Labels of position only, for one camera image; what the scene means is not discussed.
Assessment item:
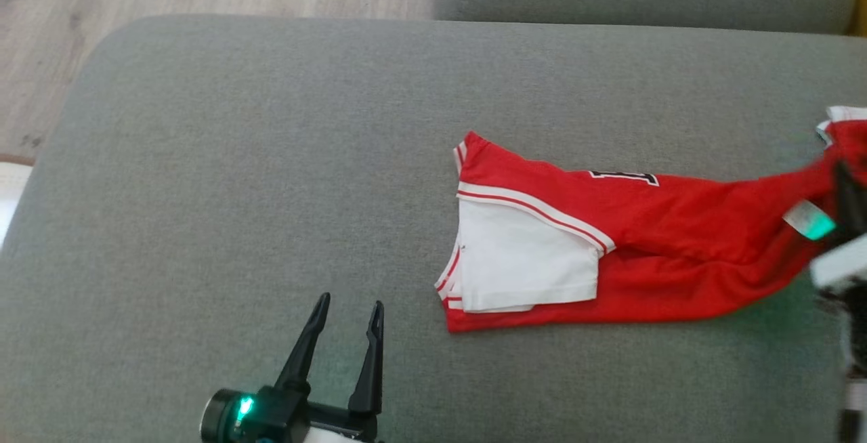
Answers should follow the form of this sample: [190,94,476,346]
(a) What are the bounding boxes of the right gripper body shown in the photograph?
[809,233,867,295]

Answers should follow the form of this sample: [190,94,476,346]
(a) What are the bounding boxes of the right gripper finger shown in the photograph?
[832,162,867,235]

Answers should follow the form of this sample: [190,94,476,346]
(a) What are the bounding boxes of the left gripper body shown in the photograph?
[200,385,380,443]

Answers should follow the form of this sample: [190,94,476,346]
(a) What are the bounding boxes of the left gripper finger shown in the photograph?
[347,301,385,418]
[274,292,332,395]

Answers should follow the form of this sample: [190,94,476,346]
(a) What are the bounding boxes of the red shorts with white trim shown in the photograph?
[816,106,867,185]

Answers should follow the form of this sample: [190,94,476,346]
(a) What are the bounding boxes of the red jersey with white sleeves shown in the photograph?
[433,130,844,334]

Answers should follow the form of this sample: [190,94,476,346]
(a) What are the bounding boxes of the large grey sofa seat cushion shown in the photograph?
[0,15,867,443]

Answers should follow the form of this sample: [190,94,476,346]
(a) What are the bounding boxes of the white floor mat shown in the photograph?
[0,161,33,249]

